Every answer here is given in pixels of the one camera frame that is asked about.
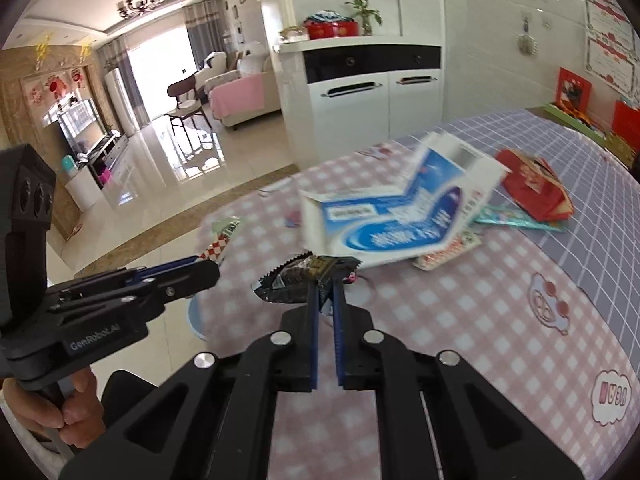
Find white television stand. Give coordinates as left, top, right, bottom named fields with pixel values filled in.
left=65, top=130, right=131, bottom=202

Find blue and white carton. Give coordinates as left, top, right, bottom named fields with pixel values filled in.
left=300, top=132, right=511, bottom=269

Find hanging wall brush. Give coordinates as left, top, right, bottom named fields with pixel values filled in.
left=517, top=17, right=536, bottom=56

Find white cabinet with black drawers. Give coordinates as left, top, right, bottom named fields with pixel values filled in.
left=274, top=35, right=444, bottom=169

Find red photo frame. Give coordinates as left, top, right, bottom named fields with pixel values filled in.
left=555, top=67, right=594, bottom=116

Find red gift box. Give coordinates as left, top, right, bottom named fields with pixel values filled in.
left=305, top=19, right=359, bottom=40

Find small green potted plant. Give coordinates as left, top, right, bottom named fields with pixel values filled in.
left=344, top=0, right=384, bottom=36

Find light blue plastic bin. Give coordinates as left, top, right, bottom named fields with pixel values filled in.
left=187, top=291, right=212, bottom=342

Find green tray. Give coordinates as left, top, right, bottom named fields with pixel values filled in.
left=544, top=102, right=609, bottom=141

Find red paper packets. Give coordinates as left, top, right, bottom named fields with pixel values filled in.
left=497, top=149, right=575, bottom=224

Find dark wooden chair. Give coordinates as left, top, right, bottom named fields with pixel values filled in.
left=166, top=75, right=209, bottom=136

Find person's left hand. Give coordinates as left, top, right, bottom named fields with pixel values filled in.
left=0, top=366, right=109, bottom=445

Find beige sofa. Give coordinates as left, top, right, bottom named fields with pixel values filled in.
left=204, top=54, right=281, bottom=129

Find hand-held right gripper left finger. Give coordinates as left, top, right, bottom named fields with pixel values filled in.
left=60, top=280, right=321, bottom=480

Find red white checked wrapper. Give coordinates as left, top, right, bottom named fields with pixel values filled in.
left=197, top=216, right=242, bottom=264

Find white covered armchair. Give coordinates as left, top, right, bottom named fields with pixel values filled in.
left=192, top=51, right=229, bottom=89

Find teal foil wrapper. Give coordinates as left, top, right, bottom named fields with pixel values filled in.
left=472, top=206, right=566, bottom=234

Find grey striped curtain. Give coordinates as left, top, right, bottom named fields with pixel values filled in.
left=97, top=37, right=151, bottom=134
left=182, top=0, right=226, bottom=61

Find black snack wrapper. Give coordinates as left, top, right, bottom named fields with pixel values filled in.
left=252, top=255, right=363, bottom=306

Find blue and white cloth bundle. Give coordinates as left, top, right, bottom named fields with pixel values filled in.
left=305, top=8, right=351, bottom=24

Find gold patterned box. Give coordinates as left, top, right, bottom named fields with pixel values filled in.
left=604, top=132, right=640, bottom=169

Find red gift bag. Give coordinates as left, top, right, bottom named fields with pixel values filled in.
left=612, top=100, right=640, bottom=142

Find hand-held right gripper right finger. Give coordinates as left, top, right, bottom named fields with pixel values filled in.
left=332, top=280, right=586, bottom=480

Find white standing air conditioner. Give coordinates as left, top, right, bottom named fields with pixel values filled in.
left=104, top=67, right=139, bottom=136

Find pink blanket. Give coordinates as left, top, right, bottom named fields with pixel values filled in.
left=209, top=72, right=266, bottom=121

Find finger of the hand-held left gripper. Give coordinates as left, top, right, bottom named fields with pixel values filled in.
left=47, top=260, right=221, bottom=318
left=70, top=255, right=201, bottom=292

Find television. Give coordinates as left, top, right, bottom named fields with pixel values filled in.
left=57, top=100, right=104, bottom=159

